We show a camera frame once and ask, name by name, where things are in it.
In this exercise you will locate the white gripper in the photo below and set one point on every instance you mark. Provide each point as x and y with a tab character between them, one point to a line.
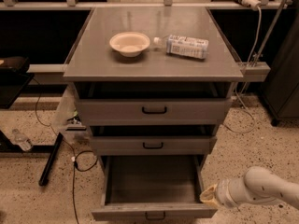
221	192

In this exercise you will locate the grey drawer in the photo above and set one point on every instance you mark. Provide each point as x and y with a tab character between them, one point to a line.
152	188
153	140
150	103

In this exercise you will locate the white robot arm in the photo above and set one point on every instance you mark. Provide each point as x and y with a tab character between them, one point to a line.
257	186

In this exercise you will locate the grey drawer cabinet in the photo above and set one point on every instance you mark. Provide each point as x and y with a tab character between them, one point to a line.
94	60

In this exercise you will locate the dark cabinet on right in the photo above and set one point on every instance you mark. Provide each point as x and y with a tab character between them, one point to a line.
280	91

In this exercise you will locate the plastic water bottle with label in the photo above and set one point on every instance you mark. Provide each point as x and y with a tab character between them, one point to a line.
183	46

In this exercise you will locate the clear plastic bag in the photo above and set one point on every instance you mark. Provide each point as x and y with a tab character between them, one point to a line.
66	120

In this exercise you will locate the black table leg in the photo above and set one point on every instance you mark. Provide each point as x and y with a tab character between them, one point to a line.
44	179

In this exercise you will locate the white paper bowl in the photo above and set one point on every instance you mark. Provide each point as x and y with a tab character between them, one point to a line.
129	44

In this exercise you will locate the clear bottle on floor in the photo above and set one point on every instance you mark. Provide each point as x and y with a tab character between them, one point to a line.
22	140

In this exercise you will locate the black chair seat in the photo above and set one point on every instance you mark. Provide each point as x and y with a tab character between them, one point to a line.
14	77

